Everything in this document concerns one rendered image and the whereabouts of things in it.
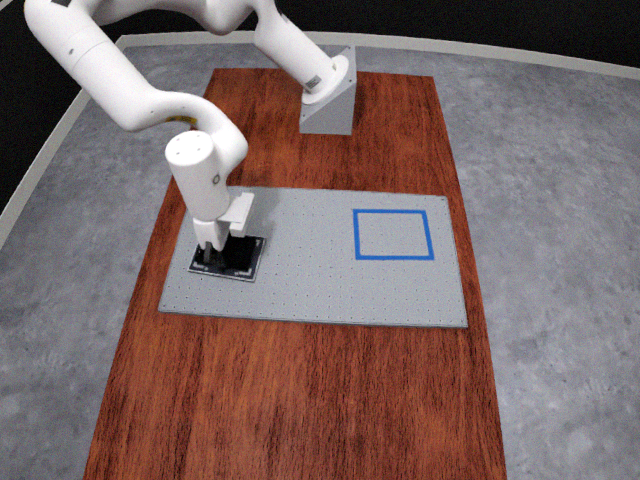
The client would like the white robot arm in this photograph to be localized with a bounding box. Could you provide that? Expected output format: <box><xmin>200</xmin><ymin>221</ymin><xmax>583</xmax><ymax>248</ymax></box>
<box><xmin>24</xmin><ymin>0</ymin><xmax>349</xmax><ymax>238</ymax></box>

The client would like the black well plate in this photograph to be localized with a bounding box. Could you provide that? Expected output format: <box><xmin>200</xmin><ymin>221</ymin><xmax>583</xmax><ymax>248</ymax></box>
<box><xmin>194</xmin><ymin>233</ymin><xmax>256</xmax><ymax>270</ymax></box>

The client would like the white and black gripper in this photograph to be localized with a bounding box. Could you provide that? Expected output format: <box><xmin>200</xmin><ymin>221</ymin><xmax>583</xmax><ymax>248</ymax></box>
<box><xmin>193</xmin><ymin>218</ymin><xmax>231</xmax><ymax>267</ymax></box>

